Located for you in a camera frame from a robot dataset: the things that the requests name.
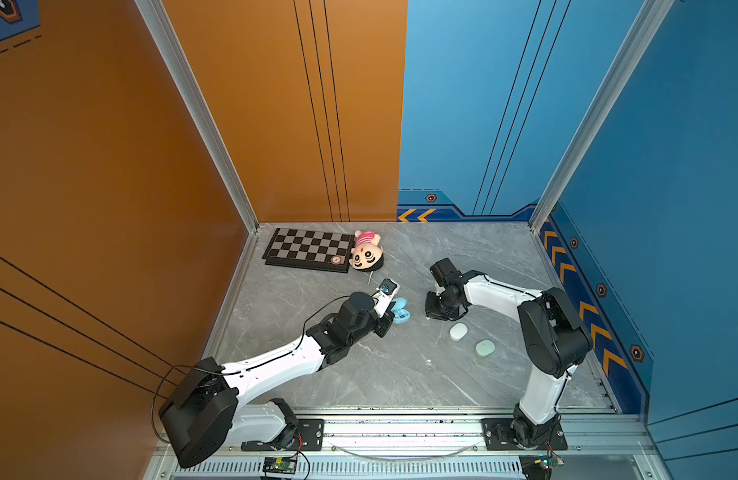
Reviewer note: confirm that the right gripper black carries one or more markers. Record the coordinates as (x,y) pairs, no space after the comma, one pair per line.
(431,312)

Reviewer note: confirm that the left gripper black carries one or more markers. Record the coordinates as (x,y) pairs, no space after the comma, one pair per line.
(385,322)

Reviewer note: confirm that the blue earbud case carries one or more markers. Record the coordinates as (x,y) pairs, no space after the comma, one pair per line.
(399,311)

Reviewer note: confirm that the white earbud case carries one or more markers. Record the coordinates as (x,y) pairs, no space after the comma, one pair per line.
(458,331)

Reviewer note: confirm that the mint green earbud case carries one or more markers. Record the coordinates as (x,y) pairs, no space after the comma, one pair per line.
(485,348)

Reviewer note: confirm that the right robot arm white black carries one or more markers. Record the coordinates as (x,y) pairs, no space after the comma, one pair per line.
(555,339)

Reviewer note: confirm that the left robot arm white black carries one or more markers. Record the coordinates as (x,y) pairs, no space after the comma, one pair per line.
(215,404)

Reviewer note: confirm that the plush doll pink shirt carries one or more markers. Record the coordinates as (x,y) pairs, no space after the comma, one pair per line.
(367,254)

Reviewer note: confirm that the black white chessboard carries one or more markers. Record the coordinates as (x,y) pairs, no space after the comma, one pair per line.
(308,249)

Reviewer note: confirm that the white vent grille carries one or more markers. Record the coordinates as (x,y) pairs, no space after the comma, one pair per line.
(505,467)

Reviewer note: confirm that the green circuit board left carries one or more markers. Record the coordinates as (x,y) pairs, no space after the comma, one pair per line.
(279,467)

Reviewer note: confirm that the circuit board right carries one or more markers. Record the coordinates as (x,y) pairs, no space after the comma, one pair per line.
(548,462)

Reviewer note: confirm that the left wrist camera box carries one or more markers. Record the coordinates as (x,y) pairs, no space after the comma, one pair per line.
(384,295)

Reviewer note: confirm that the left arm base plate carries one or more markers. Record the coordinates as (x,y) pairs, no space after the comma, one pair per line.
(306,436)

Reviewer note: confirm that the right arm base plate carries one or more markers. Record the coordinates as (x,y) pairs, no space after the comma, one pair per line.
(498,435)

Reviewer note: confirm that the aluminium front rail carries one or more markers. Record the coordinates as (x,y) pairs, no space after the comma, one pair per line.
(431,432)

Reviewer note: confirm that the right corner aluminium post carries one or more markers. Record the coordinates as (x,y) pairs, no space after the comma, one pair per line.
(639,36)

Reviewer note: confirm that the corner aluminium post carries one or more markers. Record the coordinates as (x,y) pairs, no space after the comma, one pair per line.
(639,36)
(160,27)

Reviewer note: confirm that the left corner aluminium post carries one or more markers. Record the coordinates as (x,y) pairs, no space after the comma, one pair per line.
(160,27)

